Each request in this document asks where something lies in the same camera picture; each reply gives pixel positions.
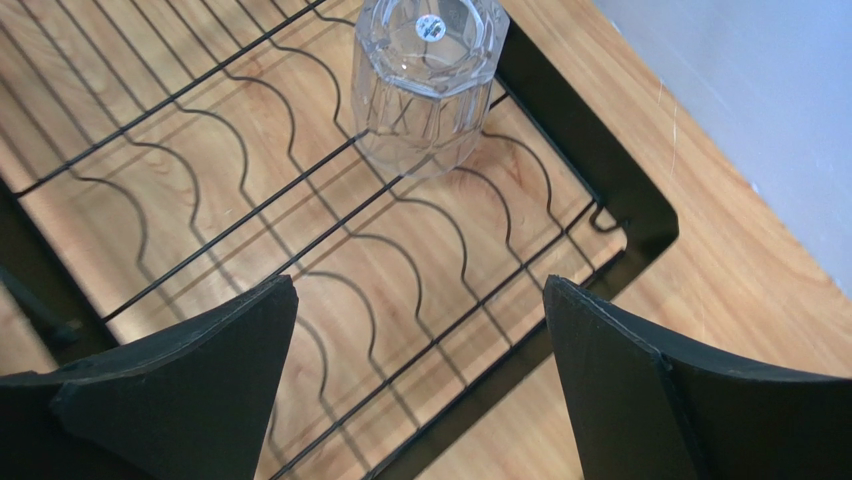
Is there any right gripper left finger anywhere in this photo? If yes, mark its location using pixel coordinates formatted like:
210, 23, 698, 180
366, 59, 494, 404
1, 275, 299, 479

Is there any clear glass cup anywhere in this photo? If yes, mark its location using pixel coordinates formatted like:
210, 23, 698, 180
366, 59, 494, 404
351, 0, 510, 178

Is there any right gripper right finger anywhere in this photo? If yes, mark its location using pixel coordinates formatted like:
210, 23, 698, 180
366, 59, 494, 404
543, 275, 851, 479

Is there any black wire dish rack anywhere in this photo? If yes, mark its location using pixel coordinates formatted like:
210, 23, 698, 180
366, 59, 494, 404
1, 1, 677, 479

